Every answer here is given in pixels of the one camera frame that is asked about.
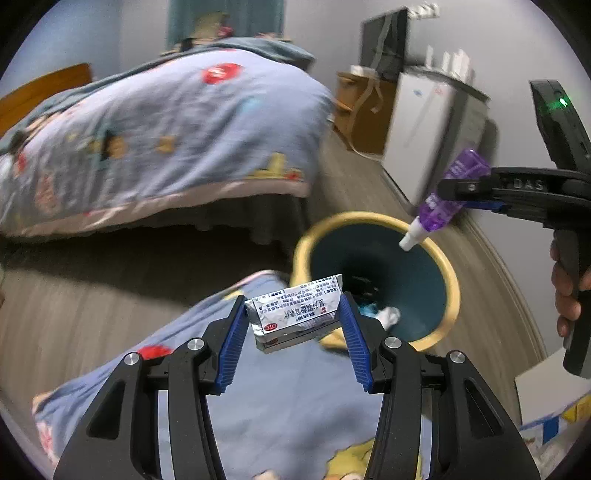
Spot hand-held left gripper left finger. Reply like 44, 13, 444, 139
53, 294, 247, 480

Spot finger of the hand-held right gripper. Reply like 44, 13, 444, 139
438, 168, 513, 215

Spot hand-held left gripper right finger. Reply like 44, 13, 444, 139
339, 292, 541, 480

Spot purple tube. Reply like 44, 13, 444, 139
399, 148, 491, 252

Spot silver medicine packet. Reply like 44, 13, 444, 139
244, 273, 345, 354

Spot teal trash bin yellow rim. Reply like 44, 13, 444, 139
293, 211, 461, 352

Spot person's right hand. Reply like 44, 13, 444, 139
550, 244, 581, 337

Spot white crumpled tissue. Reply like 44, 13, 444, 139
376, 307, 402, 330

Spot black crumpled wrapper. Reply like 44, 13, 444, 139
351, 274, 384, 298

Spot white air purifier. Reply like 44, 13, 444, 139
381, 65, 490, 204

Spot blue printed lap blanket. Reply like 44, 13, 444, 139
32, 270, 435, 480

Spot wooden cabinet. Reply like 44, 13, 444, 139
333, 69, 398, 155

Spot white items on purifier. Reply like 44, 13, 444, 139
422, 46, 476, 84

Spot grey skirted bed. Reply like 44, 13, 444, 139
0, 194, 333, 259

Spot black television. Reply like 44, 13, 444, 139
359, 7, 409, 84

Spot white cardboard box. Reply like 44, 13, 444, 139
515, 362, 591, 430

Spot bed with blue cartoon quilt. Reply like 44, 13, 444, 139
0, 37, 335, 236

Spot teal curtain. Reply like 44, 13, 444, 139
166, 0, 284, 49

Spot brown plush item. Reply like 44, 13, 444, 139
191, 11, 232, 40

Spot wooden headboard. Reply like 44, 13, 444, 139
0, 63, 93, 137

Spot white cable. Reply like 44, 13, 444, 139
348, 69, 384, 160

